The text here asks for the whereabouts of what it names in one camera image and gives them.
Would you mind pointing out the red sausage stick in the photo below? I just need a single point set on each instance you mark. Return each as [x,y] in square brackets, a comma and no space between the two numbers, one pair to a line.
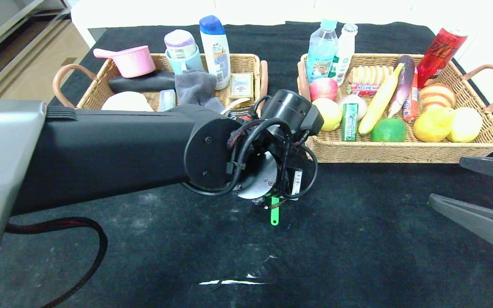
[411,107]

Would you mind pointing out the teal cup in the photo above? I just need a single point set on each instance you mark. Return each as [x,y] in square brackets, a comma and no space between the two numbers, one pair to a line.
[192,63]

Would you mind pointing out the clear water bottle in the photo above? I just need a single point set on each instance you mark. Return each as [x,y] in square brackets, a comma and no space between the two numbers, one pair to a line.
[321,50]

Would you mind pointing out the red candy pack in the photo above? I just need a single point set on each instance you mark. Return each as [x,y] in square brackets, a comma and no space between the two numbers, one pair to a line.
[360,89]

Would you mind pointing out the white milk bottle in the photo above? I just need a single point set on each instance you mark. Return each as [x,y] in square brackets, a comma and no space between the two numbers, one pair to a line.
[344,50]

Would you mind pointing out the yellow lemon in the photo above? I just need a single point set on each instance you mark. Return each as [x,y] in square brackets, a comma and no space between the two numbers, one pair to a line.
[467,124]
[332,114]

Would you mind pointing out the yellow banana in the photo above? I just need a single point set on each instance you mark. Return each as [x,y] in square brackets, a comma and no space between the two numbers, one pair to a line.
[379,102]

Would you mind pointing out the grey towel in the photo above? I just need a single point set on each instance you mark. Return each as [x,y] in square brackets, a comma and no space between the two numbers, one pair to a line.
[194,90]

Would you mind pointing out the pale purple ball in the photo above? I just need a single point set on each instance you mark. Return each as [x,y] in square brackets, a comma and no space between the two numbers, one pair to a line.
[360,102]

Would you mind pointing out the green lime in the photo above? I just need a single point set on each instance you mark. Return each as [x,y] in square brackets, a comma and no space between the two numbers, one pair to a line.
[388,130]

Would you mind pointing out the red apple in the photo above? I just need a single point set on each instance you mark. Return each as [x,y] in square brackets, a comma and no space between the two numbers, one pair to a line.
[322,88]

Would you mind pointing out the white shampoo bottle blue cap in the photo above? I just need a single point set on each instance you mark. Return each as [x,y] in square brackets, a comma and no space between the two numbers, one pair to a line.
[213,54]

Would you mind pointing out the orange yellow pear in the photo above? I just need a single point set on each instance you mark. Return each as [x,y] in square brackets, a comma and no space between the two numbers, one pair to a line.
[432,125]

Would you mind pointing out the black pouch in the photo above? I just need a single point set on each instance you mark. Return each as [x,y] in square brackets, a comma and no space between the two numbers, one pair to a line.
[143,81]

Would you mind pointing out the clear plastic case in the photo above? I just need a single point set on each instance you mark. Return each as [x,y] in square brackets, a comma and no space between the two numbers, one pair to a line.
[166,99]

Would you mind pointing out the small printed card box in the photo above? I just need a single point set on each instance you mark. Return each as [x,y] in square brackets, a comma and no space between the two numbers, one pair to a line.
[241,86]

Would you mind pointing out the pink ribbed saucepan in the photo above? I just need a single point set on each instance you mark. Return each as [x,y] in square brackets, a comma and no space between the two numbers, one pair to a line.
[132,62]

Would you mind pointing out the purple eggplant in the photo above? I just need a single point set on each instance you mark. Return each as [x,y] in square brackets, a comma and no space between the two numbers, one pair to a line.
[405,72]

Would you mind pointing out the purple bag roll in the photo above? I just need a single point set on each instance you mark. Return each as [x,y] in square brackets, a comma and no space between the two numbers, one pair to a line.
[179,43]

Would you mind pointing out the white round container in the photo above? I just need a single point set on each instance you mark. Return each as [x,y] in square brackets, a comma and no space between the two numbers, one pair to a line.
[126,102]

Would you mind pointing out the green gum pack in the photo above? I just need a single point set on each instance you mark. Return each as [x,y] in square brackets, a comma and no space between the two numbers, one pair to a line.
[350,122]

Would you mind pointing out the striped round bread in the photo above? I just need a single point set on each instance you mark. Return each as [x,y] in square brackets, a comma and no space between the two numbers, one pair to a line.
[437,96]

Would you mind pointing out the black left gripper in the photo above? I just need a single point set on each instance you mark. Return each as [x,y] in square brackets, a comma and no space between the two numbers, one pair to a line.
[294,183]

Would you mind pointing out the red drink can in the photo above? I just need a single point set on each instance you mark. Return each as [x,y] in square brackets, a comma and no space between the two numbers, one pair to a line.
[441,53]

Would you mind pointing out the black red cylinder can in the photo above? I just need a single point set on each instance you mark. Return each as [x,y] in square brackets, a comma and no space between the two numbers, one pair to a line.
[246,112]

